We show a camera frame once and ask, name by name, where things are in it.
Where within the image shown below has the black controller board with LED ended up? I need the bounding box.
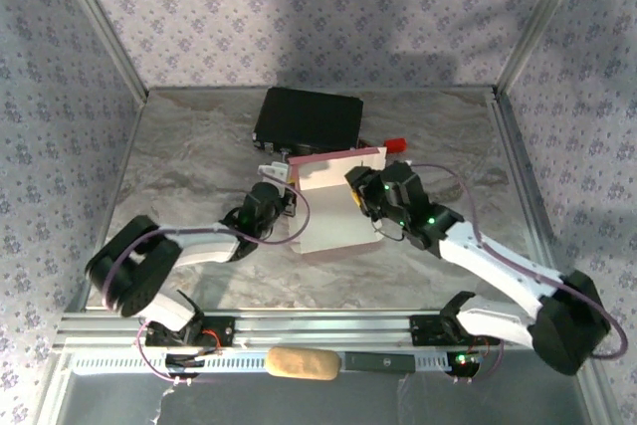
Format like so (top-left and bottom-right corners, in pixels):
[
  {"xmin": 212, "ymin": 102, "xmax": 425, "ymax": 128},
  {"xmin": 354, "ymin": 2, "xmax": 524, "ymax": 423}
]
[{"xmin": 447, "ymin": 350, "xmax": 485, "ymax": 377}]

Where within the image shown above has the pink paper box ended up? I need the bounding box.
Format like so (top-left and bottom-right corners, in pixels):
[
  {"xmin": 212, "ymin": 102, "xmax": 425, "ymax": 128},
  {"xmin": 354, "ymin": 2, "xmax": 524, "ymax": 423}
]
[{"xmin": 287, "ymin": 144, "xmax": 388, "ymax": 262}]

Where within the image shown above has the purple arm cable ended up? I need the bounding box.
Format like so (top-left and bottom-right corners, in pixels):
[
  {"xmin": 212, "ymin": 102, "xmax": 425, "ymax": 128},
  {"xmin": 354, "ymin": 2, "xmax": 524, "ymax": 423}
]
[
  {"xmin": 410, "ymin": 163, "xmax": 627, "ymax": 386},
  {"xmin": 102, "ymin": 184, "xmax": 313, "ymax": 386}
]

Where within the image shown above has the black connector block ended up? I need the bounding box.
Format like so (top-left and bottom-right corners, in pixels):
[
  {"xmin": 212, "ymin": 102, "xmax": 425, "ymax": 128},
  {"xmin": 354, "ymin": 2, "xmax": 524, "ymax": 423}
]
[{"xmin": 163, "ymin": 352, "xmax": 220, "ymax": 371}]

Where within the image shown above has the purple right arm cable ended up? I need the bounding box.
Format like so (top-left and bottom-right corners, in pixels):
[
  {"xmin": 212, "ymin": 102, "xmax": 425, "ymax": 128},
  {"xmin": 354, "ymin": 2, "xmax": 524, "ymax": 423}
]
[{"xmin": 410, "ymin": 163, "xmax": 627, "ymax": 386}]

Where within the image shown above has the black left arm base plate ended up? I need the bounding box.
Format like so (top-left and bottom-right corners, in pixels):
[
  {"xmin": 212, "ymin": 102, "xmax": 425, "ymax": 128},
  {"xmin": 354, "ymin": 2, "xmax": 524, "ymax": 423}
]
[{"xmin": 143, "ymin": 316, "xmax": 236, "ymax": 349}]

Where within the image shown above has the aluminium frame leg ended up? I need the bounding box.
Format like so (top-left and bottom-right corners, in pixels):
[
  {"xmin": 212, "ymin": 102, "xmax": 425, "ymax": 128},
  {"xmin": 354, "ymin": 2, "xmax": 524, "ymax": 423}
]
[
  {"xmin": 37, "ymin": 349, "xmax": 76, "ymax": 425},
  {"xmin": 571, "ymin": 344, "xmax": 623, "ymax": 425}
]

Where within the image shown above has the tan oblong sponge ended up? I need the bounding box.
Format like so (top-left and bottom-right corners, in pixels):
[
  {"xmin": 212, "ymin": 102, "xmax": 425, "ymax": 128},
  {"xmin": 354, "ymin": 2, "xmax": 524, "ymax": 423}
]
[{"xmin": 266, "ymin": 345, "xmax": 342, "ymax": 381}]

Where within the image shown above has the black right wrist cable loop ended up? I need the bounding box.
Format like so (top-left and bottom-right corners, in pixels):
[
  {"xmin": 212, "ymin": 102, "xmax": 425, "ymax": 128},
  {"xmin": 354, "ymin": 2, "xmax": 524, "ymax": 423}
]
[{"xmin": 372, "ymin": 223, "xmax": 405, "ymax": 243}]

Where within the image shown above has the black rectangular device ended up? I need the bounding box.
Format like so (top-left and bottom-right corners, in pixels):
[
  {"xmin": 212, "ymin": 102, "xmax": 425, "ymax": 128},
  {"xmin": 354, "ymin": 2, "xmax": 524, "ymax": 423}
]
[{"xmin": 342, "ymin": 352, "xmax": 417, "ymax": 374}]

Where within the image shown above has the aluminium mounting rail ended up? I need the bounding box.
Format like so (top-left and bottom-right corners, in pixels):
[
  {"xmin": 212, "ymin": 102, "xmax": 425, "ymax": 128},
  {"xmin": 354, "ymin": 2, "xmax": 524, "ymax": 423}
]
[{"xmin": 52, "ymin": 310, "xmax": 596, "ymax": 351}]

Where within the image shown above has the white slotted cable duct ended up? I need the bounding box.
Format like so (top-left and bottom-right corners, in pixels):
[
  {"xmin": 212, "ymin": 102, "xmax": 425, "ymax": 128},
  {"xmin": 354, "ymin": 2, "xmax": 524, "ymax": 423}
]
[{"xmin": 69, "ymin": 350, "xmax": 483, "ymax": 377}]

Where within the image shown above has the black briefcase with metal handle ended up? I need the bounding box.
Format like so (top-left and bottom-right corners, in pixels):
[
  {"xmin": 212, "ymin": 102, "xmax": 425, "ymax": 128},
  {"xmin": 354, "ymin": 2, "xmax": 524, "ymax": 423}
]
[{"xmin": 251, "ymin": 86, "xmax": 364, "ymax": 157}]

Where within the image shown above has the aluminium corner post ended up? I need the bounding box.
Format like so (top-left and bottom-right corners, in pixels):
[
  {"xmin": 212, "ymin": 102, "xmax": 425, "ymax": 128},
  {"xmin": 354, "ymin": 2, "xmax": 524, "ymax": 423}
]
[
  {"xmin": 48, "ymin": 0, "xmax": 150, "ymax": 103},
  {"xmin": 492, "ymin": 0, "xmax": 596, "ymax": 98}
]

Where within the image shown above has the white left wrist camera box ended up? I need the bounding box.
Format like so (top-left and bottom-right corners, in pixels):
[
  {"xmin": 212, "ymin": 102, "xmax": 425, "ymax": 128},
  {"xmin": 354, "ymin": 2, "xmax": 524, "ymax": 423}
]
[{"xmin": 256, "ymin": 159, "xmax": 294, "ymax": 187}]

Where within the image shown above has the aluminium side rail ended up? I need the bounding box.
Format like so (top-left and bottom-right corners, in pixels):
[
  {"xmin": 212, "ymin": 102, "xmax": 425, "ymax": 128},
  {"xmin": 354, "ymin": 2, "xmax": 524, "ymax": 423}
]
[{"xmin": 490, "ymin": 89, "xmax": 586, "ymax": 315}]

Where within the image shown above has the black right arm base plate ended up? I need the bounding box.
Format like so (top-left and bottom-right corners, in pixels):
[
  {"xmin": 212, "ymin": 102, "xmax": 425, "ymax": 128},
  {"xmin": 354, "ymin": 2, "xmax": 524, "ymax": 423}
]
[{"xmin": 409, "ymin": 314, "xmax": 502, "ymax": 346}]

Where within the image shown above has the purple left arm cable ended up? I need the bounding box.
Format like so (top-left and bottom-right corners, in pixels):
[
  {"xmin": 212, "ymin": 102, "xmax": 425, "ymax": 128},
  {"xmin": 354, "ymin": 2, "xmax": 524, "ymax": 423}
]
[{"xmin": 102, "ymin": 184, "xmax": 313, "ymax": 386}]

